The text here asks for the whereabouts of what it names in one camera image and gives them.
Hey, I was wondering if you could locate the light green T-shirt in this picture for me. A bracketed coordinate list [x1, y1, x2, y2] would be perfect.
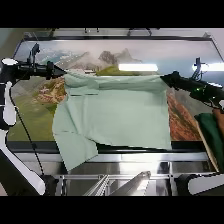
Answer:
[51, 71, 173, 173]

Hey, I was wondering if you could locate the dark green garment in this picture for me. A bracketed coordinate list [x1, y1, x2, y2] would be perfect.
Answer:
[194, 112, 224, 173]

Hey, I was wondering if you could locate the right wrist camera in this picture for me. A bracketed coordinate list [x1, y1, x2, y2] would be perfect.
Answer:
[193, 56, 206, 82]

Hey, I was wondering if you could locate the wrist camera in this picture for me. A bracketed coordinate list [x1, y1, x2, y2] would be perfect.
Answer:
[27, 42, 41, 65]
[193, 56, 206, 82]

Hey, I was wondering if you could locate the beige garment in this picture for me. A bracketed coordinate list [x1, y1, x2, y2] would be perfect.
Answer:
[194, 119, 222, 174]

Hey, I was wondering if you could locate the black cable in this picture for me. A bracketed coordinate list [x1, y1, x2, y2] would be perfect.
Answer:
[9, 85, 45, 177]

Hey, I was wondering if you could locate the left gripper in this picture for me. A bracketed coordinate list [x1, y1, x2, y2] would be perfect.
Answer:
[45, 61, 59, 81]

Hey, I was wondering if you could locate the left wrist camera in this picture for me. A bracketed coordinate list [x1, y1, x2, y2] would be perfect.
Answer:
[27, 42, 41, 65]

